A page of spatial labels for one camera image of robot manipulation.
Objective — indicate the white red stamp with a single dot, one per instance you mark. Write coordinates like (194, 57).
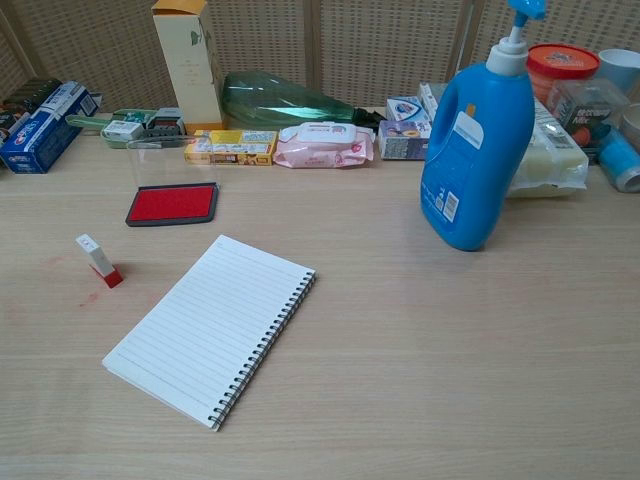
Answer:
(97, 257)

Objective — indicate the small purple box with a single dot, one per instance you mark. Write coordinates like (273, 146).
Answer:
(402, 141)

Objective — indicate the long white plastic pack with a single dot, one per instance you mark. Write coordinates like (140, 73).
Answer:
(550, 160)

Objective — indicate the blue cylinder tube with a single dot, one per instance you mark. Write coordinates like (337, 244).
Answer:
(620, 160)

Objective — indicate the clear plastic snack box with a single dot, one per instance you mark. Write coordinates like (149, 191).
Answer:
(587, 115)

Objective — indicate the tall cream carton orange top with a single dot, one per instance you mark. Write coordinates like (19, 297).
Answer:
(187, 65)

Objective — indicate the white and blue soap box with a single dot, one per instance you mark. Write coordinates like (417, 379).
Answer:
(407, 110)

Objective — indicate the yellow flat cardboard box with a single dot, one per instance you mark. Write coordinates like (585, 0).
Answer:
(235, 148)

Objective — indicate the green plastic bottle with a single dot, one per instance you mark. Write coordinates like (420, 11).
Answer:
(280, 100)

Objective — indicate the red ink pad clear lid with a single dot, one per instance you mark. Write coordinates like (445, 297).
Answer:
(172, 202)

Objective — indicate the light blue mug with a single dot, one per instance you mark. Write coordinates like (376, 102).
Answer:
(620, 67)

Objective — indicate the pink wet wipes pack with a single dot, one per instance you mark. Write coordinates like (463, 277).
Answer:
(325, 145)

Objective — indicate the wooden perforated folding screen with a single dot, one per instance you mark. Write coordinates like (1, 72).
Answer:
(350, 40)

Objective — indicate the white lined spiral notebook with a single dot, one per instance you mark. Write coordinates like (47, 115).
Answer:
(210, 330)

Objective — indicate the beige bowl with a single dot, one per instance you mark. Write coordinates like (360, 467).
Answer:
(632, 120)

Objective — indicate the orange lidded snack jar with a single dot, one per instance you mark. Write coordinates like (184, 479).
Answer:
(562, 62)

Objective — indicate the small white green box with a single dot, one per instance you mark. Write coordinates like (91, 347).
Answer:
(122, 131)

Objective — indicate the blue detergent pump bottle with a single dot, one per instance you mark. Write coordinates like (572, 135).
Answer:
(475, 165)

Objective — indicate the multicolour tissue pack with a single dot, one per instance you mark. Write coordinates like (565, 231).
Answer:
(430, 100)

